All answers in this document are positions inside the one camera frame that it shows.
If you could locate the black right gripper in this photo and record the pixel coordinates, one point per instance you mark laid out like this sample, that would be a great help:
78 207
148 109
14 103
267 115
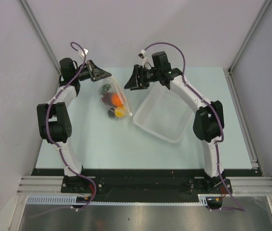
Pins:
135 83

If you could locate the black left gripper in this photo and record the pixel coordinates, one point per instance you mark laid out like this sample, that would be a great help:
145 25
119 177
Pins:
95 73

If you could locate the green fake vegetable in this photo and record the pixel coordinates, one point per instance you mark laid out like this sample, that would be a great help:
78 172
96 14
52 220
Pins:
105 88

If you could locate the dark purple fake grapes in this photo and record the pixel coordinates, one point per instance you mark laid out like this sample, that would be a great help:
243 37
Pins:
106 98

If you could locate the orange fake fruit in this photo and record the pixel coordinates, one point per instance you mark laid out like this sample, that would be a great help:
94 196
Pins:
116 100

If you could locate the clear zip top bag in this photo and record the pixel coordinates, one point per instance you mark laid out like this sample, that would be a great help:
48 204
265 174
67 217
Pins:
115 88

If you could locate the yellow fake fruit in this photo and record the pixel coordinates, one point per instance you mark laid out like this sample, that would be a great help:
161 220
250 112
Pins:
120 112

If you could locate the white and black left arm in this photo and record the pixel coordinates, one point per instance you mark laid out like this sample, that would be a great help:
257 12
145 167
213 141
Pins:
54 123

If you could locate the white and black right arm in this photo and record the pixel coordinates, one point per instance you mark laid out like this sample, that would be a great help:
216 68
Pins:
208 122

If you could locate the white perforated plastic basket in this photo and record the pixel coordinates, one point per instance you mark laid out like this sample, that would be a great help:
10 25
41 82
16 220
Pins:
163 114

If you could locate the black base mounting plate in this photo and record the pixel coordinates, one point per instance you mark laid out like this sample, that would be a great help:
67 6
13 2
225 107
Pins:
192 181

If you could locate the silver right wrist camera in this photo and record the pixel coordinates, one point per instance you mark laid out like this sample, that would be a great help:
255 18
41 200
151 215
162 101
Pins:
144 58

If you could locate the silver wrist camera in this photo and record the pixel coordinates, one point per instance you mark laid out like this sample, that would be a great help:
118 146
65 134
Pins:
83 52
144 58

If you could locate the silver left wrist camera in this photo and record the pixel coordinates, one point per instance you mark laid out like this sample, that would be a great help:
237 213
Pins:
83 52

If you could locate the aluminium left corner post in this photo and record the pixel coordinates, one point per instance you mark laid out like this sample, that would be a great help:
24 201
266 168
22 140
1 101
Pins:
39 33

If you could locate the aluminium corner post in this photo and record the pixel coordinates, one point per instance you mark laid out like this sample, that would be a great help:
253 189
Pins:
39 33
250 34

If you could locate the white slotted cable duct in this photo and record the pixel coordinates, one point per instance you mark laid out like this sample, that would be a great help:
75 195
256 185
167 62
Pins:
76 201

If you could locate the aluminium right corner post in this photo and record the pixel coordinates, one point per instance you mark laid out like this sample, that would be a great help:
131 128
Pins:
250 34

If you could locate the aluminium front frame rail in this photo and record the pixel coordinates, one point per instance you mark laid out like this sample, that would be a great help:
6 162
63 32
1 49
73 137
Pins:
242 186

